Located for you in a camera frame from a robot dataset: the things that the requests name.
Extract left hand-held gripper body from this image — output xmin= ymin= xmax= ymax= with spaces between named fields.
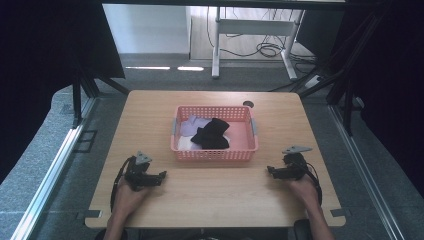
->
xmin=124 ymin=150 xmax=155 ymax=193

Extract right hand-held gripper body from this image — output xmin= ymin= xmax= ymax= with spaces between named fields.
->
xmin=281 ymin=144 xmax=314 ymax=181

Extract person's left hand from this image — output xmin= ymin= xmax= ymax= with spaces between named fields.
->
xmin=114 ymin=176 xmax=152 ymax=218

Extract person's right hand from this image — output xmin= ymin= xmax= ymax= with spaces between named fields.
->
xmin=287 ymin=174 xmax=322 ymax=210

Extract white cloth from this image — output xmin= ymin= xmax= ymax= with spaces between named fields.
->
xmin=177 ymin=134 xmax=232 ymax=152

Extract pink plastic basket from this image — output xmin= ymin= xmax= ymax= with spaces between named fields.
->
xmin=170 ymin=105 xmax=260 ymax=163

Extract lavender cloth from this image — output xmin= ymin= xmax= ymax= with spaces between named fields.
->
xmin=179 ymin=114 xmax=213 ymax=138

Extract black chair part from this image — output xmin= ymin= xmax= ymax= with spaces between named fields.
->
xmin=292 ymin=218 xmax=314 ymax=240

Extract black cloth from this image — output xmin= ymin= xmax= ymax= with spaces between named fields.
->
xmin=190 ymin=117 xmax=231 ymax=151

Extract white power strip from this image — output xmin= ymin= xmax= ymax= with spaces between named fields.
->
xmin=304 ymin=74 xmax=325 ymax=90

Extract black metal stand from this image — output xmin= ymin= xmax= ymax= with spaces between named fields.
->
xmin=71 ymin=66 xmax=131 ymax=129
xmin=266 ymin=13 xmax=384 ymax=137

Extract black curtain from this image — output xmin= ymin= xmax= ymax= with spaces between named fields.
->
xmin=296 ymin=0 xmax=424 ymax=198
xmin=0 ymin=0 xmax=126 ymax=185

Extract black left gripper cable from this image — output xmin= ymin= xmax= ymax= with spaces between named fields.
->
xmin=109 ymin=155 xmax=134 ymax=212

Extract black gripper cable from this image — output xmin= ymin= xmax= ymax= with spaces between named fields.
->
xmin=303 ymin=161 xmax=324 ymax=207
xmin=109 ymin=155 xmax=134 ymax=212

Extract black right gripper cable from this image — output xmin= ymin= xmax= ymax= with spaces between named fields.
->
xmin=303 ymin=161 xmax=324 ymax=207

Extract aluminium floor rail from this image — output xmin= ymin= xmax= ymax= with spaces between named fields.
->
xmin=9 ymin=97 xmax=100 ymax=240
xmin=327 ymin=105 xmax=406 ymax=240

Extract black floor cables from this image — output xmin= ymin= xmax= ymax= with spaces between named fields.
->
xmin=205 ymin=6 xmax=318 ymax=93

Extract white desk frame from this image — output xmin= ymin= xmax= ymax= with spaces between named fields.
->
xmin=211 ymin=6 xmax=306 ymax=81

